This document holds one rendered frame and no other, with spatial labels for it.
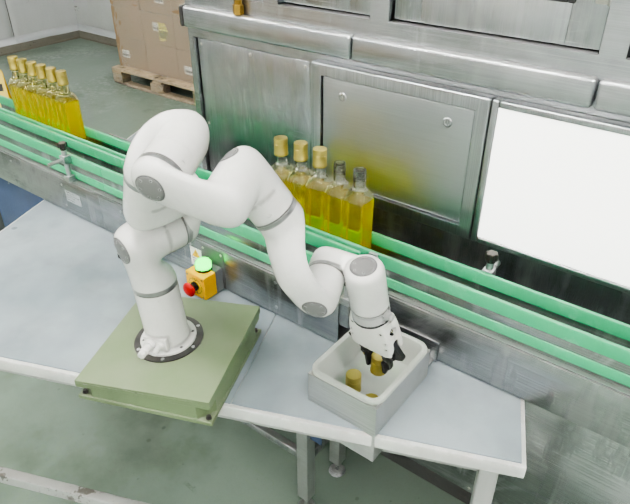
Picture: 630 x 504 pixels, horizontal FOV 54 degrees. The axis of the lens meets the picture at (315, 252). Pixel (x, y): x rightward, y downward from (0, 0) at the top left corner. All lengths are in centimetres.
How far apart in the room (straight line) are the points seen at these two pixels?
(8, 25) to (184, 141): 658
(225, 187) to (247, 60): 86
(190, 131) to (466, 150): 65
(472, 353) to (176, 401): 64
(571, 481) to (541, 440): 13
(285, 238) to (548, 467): 108
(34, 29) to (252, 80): 603
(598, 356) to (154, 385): 89
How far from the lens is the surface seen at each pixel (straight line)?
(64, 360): 157
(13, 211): 262
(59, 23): 785
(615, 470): 177
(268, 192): 101
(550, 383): 138
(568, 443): 176
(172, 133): 102
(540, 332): 134
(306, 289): 106
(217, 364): 136
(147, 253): 125
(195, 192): 96
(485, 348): 139
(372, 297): 112
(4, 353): 165
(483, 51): 137
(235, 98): 184
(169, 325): 137
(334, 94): 156
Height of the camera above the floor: 174
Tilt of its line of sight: 33 degrees down
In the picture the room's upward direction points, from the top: straight up
